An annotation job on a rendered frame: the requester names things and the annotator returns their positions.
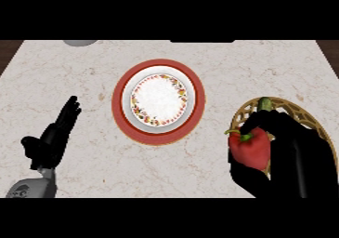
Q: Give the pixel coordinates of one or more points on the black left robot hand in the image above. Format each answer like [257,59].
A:
[51,141]

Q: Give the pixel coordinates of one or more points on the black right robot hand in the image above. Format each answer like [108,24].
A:
[300,161]

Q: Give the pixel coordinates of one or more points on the red bell pepper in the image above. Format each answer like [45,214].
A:
[251,150]

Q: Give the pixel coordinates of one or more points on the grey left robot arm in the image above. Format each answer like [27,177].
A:
[33,187]

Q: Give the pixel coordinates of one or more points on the gold woven placemat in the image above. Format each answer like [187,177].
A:
[298,112]

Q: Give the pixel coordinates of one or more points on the white floral rim plate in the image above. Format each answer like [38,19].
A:
[159,99]

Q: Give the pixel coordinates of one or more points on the round red placemat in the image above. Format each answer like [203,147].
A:
[197,102]

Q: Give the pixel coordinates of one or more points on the green vegetable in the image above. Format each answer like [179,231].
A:
[266,104]

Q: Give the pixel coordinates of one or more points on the grey round object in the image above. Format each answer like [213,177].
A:
[81,43]

